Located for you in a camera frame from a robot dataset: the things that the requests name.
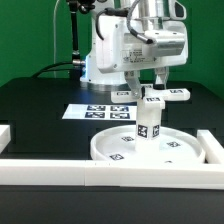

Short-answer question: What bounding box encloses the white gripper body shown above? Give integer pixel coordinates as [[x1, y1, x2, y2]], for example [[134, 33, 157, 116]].
[[96, 16, 188, 73]]

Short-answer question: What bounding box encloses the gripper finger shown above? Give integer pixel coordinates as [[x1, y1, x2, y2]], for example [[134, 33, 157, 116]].
[[124, 71, 141, 99], [154, 67, 169, 90]]

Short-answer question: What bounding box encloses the white cross-shaped table base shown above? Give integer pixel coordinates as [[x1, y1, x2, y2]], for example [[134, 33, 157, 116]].
[[111, 84, 190, 104]]

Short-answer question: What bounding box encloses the white round table top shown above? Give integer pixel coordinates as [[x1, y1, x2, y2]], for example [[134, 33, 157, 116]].
[[90, 125, 205, 165]]

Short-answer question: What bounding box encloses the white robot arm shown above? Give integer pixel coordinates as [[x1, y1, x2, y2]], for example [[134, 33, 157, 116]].
[[81, 0, 188, 97]]

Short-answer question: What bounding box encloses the white sheet with markers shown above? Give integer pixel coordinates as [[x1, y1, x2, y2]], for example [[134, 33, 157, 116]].
[[63, 104, 137, 121]]

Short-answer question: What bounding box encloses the white U-shaped fence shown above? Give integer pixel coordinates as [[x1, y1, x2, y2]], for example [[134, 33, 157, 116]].
[[0, 131, 224, 190]]

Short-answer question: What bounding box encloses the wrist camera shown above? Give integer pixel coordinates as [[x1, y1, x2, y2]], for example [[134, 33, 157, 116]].
[[142, 30, 185, 57]]

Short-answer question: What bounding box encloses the black camera stand pole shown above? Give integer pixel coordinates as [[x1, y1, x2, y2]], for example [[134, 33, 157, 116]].
[[66, 0, 96, 80]]

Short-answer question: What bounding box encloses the white cable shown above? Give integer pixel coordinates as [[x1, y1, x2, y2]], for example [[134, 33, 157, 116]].
[[52, 0, 63, 79]]

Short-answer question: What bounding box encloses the black cable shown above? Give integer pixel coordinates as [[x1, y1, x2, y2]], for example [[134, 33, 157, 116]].
[[31, 61, 83, 78]]

